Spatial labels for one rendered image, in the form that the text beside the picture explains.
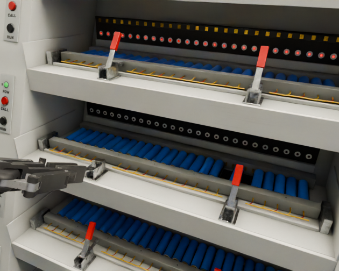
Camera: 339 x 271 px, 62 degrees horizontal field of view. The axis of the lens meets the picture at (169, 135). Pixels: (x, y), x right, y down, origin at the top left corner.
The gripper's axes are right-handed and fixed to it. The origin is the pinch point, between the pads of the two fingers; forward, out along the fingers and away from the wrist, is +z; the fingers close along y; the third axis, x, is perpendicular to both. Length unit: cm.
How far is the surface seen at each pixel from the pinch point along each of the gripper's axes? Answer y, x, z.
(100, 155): -1.7, 3.2, 12.0
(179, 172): 15.8, 3.9, 12.3
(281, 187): 34.0, 5.7, 16.2
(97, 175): 1.0, -0.3, 8.2
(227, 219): 26.8, -1.0, 7.6
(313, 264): 40.0, -3.6, 7.9
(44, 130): -17.6, 5.2, 12.0
